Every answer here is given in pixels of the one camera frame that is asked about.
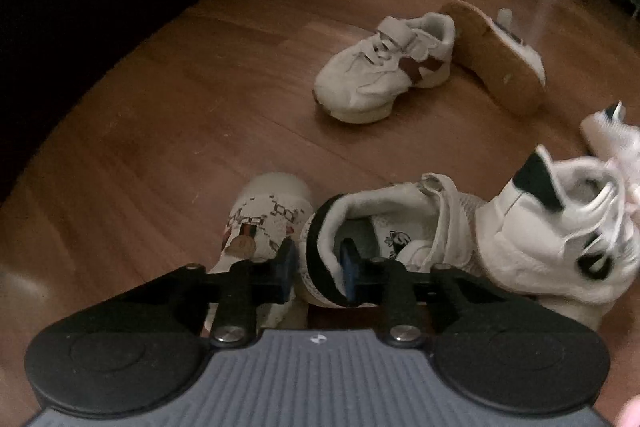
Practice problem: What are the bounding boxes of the beige sneaker with brown mark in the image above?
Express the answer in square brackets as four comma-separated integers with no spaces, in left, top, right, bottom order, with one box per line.
[314,12,457,124]

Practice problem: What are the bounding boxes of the white strap sneaker black marks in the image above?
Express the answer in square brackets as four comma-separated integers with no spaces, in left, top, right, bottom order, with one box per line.
[474,146,640,324]
[580,101,640,162]

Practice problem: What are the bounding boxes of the white sneaker with black stripes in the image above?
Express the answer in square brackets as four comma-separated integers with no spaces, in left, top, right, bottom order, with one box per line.
[299,173,488,309]
[440,1,547,115]

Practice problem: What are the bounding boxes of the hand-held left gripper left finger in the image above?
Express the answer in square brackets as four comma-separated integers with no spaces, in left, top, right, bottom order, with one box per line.
[170,238,300,349]

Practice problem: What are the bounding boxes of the white patterned sock shoe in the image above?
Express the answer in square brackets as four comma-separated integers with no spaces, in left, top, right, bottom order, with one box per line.
[206,173,315,329]

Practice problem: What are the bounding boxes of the dark bed frame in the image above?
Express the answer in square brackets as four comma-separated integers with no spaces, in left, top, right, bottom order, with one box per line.
[0,0,326,208]

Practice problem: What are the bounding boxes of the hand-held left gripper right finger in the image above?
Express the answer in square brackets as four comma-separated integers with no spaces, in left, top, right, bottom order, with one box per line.
[339,239,482,349]

